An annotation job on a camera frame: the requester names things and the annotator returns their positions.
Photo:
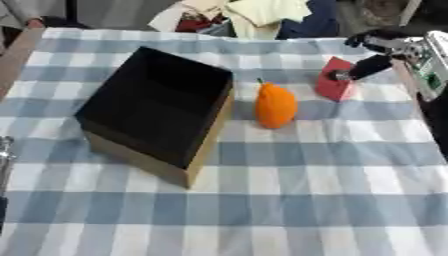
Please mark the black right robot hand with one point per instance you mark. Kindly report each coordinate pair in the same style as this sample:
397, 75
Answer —
371, 65

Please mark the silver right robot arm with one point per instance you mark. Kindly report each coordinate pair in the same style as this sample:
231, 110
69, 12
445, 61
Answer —
430, 66

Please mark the tan cardboard box black inside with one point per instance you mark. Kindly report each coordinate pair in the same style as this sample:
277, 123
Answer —
156, 110

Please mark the red block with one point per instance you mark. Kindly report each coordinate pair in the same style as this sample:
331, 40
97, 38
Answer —
334, 84

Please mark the orange toy fruit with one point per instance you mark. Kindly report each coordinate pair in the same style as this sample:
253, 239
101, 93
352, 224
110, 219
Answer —
275, 106

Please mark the pile of cloths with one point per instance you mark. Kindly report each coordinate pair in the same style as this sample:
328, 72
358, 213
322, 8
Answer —
245, 16

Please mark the person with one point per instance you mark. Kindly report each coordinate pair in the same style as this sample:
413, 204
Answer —
22, 13

